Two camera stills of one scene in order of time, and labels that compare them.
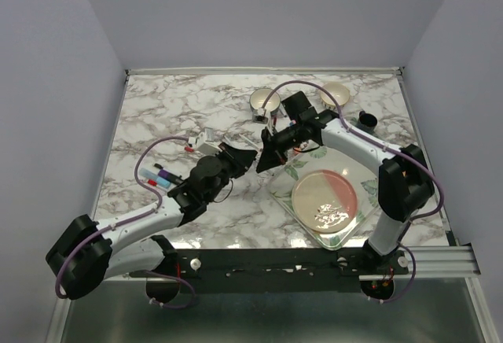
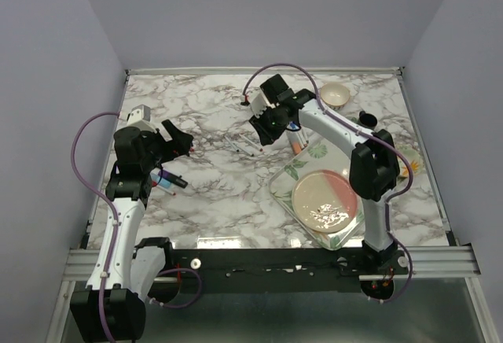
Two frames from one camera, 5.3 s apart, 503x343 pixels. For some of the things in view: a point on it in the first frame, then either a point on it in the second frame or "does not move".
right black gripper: (273, 153) → (266, 135)
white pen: (248, 140) → (234, 145)
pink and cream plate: (324, 201) does not move
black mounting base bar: (301, 271) does not move
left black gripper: (240, 159) → (181, 141)
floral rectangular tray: (332, 193) does not move
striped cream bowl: (339, 90) does not move
